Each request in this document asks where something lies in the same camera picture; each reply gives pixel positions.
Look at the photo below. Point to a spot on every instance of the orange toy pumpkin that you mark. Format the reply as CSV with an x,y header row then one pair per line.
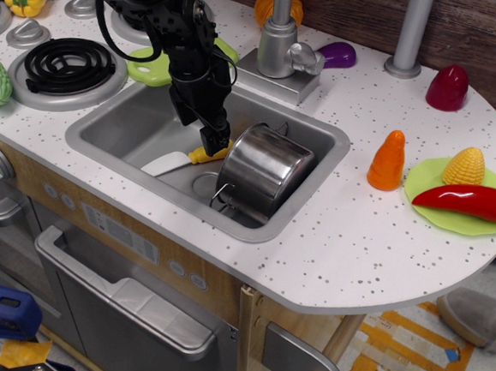
x,y
263,10

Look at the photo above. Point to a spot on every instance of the silver toy faucet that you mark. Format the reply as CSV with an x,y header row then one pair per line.
x,y
281,65

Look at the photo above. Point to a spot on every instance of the grey toy sink basin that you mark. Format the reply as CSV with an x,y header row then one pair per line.
x,y
140,124

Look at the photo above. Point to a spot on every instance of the green cutting board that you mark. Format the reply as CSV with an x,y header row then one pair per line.
x,y
156,72

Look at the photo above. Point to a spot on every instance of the purple toy eggplant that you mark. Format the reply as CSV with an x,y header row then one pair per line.
x,y
338,55

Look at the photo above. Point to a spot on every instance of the red toy chili pepper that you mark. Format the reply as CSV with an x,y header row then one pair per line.
x,y
471,200

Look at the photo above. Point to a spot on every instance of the light green plate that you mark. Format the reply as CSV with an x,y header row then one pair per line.
x,y
427,175

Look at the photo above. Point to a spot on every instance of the orange toy carrot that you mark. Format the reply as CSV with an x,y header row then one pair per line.
x,y
386,171

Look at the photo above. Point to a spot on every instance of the grey shoe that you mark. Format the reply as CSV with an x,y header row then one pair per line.
x,y
472,315

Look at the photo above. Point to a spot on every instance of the grey stove knob front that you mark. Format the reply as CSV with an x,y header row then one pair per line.
x,y
27,35

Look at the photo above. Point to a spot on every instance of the grey oven door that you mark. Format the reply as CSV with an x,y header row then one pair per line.
x,y
127,319

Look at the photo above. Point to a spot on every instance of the black front stove coil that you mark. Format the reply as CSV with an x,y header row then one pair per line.
x,y
68,66

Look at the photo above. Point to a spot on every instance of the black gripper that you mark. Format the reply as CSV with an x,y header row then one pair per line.
x,y
200,84

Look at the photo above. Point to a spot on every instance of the blue clamp tool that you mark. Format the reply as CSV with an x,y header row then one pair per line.
x,y
20,315

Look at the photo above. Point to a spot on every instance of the grey metal pole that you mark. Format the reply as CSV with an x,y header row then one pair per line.
x,y
403,64

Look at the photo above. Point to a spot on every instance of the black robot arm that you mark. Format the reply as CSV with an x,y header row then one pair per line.
x,y
177,22

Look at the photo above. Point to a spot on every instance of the grey stove knob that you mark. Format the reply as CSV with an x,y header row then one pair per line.
x,y
27,35
81,9

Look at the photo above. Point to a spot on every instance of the yellow toy corn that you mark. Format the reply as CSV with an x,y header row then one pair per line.
x,y
467,167

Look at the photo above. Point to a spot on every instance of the steel pot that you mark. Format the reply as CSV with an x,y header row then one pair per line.
x,y
261,171

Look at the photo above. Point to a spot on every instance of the dark red toy fruit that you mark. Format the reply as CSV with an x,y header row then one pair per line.
x,y
449,89

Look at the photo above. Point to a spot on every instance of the white knife yellow handle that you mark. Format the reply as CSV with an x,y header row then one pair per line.
x,y
175,160

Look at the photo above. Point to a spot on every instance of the grey stove knob rear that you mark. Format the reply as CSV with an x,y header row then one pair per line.
x,y
81,9

